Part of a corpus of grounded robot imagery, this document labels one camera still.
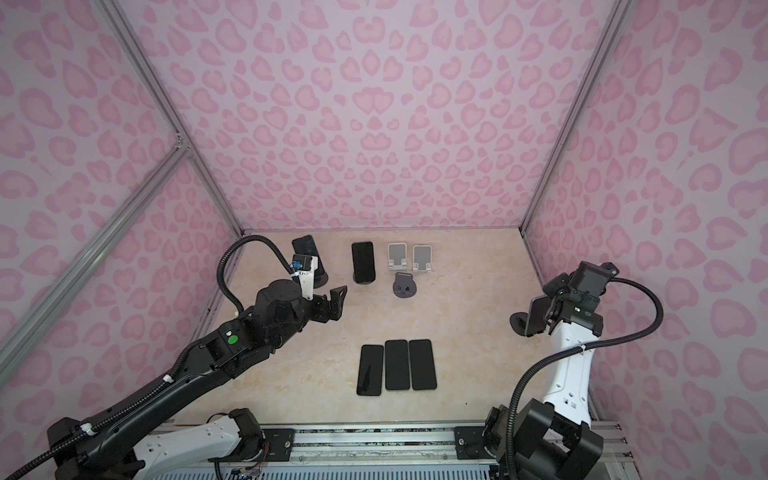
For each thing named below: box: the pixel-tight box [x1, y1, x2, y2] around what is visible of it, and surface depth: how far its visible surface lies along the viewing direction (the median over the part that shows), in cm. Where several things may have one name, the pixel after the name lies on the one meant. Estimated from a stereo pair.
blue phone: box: [352, 241, 376, 284], surface depth 100 cm
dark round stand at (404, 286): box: [393, 272, 417, 298], surface depth 102 cm
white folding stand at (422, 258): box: [412, 244, 432, 272], surface depth 108 cm
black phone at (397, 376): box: [385, 339, 410, 390], surface depth 88 cm
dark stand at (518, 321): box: [509, 312, 529, 336], surface depth 97 cm
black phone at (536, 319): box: [525, 295, 551, 337], surface depth 84 cm
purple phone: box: [292, 235, 324, 274], surface depth 100 cm
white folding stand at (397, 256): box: [388, 242, 408, 271], surface depth 109 cm
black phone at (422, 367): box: [409, 339, 437, 390], surface depth 87 cm
